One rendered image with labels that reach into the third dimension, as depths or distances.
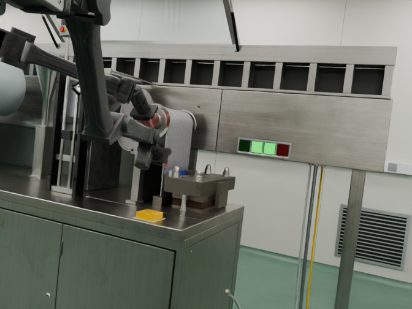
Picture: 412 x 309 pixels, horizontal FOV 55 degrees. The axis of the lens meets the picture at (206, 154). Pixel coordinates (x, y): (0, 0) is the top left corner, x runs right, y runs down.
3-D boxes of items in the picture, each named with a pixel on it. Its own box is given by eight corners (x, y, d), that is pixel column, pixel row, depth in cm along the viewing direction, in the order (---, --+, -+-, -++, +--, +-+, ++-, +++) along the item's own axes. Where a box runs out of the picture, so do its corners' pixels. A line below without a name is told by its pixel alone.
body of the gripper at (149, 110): (152, 120, 153) (146, 106, 148) (130, 118, 157) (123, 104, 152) (159, 108, 157) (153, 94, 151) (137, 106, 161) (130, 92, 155)
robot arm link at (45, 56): (2, 62, 115) (14, 27, 114) (-3, 60, 119) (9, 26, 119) (127, 107, 143) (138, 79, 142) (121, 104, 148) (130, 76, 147)
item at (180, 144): (161, 177, 165) (165, 133, 164) (186, 174, 187) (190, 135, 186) (162, 177, 165) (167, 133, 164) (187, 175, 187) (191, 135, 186)
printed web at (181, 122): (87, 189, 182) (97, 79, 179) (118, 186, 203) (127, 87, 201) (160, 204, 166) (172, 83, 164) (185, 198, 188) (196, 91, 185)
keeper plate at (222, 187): (214, 207, 169) (217, 182, 169) (222, 205, 179) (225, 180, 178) (219, 208, 168) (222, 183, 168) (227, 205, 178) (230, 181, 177)
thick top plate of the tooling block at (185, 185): (164, 191, 160) (165, 176, 160) (203, 184, 197) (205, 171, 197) (199, 197, 154) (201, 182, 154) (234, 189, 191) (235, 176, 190)
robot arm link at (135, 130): (129, 114, 105) (91, 106, 107) (125, 135, 105) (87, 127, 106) (162, 130, 148) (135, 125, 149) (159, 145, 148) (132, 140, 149)
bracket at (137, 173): (124, 203, 164) (132, 129, 162) (133, 201, 170) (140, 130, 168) (134, 205, 162) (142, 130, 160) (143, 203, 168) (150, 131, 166)
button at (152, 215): (135, 217, 139) (136, 211, 139) (146, 215, 145) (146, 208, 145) (152, 221, 136) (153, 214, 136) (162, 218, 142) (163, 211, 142)
